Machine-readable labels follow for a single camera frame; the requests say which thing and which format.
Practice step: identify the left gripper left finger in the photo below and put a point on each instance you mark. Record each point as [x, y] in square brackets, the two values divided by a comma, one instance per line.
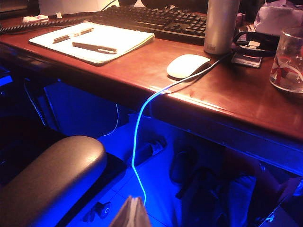
[124, 215]

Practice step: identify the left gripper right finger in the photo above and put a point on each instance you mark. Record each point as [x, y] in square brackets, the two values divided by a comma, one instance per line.
[140, 217]

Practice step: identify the clear glass cup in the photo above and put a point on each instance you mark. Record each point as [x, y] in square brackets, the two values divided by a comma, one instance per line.
[288, 71]

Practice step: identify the black chair caster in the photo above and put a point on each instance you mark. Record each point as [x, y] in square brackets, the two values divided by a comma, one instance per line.
[156, 146]
[101, 210]

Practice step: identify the black chair armrest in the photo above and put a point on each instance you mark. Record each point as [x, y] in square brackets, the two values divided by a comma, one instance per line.
[47, 177]

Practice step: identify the white computer mouse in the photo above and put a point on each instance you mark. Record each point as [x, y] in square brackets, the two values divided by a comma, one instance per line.
[184, 66]

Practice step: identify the white paper notepad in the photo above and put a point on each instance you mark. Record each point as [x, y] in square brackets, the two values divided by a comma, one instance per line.
[106, 45]

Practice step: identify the black pen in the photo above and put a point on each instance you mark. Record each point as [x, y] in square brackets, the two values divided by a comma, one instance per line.
[90, 46]

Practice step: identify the silver pen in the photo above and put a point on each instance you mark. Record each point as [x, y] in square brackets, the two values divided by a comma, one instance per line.
[71, 35]

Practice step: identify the small dark printed box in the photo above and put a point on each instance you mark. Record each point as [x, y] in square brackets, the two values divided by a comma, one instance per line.
[247, 61]

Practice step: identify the black computer keyboard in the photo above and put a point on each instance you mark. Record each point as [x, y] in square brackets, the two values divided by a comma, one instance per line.
[154, 19]

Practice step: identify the silver metal thermos bottle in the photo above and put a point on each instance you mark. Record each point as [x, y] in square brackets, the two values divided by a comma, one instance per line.
[220, 23]

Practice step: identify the crumpled white tissue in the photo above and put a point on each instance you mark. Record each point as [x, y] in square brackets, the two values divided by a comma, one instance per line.
[35, 18]

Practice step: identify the white tissue pack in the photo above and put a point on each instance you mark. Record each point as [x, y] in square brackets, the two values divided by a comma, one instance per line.
[279, 19]

